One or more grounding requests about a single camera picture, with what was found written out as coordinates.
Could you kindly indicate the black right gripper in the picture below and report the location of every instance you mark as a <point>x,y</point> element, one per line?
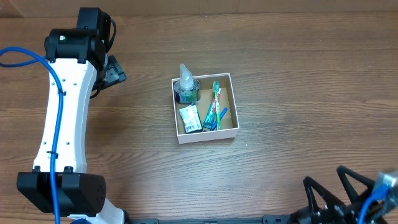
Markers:
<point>337,210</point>

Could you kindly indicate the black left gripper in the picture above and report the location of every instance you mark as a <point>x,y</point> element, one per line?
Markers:
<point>115,72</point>

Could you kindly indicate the clear soap dispenser bottle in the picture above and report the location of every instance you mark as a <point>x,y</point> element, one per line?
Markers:
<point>186,89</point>

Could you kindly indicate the green soap packet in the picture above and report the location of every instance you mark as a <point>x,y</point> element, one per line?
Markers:
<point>191,119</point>

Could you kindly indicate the green toothbrush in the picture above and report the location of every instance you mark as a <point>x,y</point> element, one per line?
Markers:
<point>217,91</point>

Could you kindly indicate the toothpaste tube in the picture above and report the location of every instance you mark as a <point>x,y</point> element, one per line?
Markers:
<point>210,116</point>

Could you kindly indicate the blue disposable razor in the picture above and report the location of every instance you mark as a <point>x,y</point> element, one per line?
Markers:
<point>214,126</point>

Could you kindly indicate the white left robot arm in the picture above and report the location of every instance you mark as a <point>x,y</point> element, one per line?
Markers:
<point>78,64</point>

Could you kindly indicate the white cardboard box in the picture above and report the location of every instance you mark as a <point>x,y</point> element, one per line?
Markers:
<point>229,122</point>

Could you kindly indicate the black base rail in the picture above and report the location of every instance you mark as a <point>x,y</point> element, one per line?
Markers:
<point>266,219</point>

